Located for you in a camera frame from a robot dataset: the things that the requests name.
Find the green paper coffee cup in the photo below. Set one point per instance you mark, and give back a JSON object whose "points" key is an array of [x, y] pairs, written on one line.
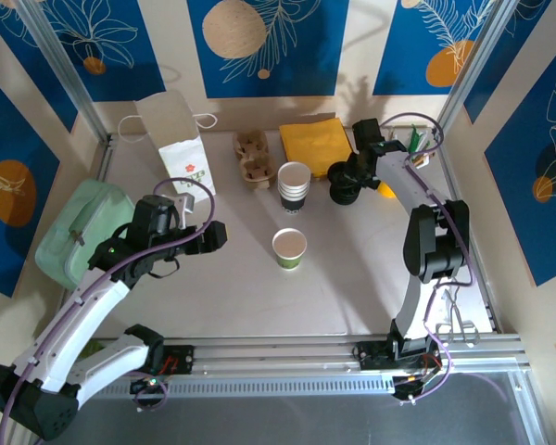
{"points": [[289, 245]]}

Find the white printed paper bag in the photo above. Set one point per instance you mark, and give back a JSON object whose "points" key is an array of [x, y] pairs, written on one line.
{"points": [[180, 143]]}

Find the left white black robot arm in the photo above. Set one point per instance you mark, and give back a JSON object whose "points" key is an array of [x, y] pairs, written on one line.
{"points": [[92, 301]]}

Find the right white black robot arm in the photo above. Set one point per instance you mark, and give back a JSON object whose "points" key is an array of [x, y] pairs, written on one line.
{"points": [[391, 169]]}

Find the green wrapped stirrer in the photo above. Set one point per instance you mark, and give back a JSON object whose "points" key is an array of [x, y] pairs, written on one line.
{"points": [[424, 144], [414, 139]]}

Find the stack of yellow napkins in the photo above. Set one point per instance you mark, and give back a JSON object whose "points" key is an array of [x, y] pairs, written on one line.
{"points": [[312, 141]]}

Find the mint green zip pouch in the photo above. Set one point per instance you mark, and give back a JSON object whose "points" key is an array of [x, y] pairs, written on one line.
{"points": [[97, 222]]}

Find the stack of black lids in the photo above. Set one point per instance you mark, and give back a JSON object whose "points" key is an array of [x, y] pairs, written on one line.
{"points": [[340, 192]]}

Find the paper wrapped stirrer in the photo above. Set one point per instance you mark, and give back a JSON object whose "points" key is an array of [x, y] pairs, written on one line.
{"points": [[424, 160]]}

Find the stack of paper cups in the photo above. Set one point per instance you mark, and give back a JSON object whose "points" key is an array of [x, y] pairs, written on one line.
{"points": [[294, 178]]}

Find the stack of cardboard cup carriers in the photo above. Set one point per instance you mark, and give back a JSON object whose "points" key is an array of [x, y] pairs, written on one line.
{"points": [[255, 157]]}

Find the grey metal plate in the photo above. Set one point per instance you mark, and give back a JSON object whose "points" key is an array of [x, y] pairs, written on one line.
{"points": [[282, 422]]}

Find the aluminium side rail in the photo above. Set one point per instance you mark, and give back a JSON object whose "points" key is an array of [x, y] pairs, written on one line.
{"points": [[105, 157], [485, 296]]}

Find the aluminium frame post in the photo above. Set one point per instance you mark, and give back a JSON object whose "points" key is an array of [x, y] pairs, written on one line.
{"points": [[472, 69], [65, 69]]}

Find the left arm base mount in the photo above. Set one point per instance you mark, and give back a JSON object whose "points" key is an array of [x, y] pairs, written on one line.
{"points": [[178, 359]]}

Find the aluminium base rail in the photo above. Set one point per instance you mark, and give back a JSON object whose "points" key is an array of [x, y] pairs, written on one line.
{"points": [[282, 352]]}

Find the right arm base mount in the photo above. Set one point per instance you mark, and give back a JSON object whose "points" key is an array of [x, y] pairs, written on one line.
{"points": [[370, 354]]}

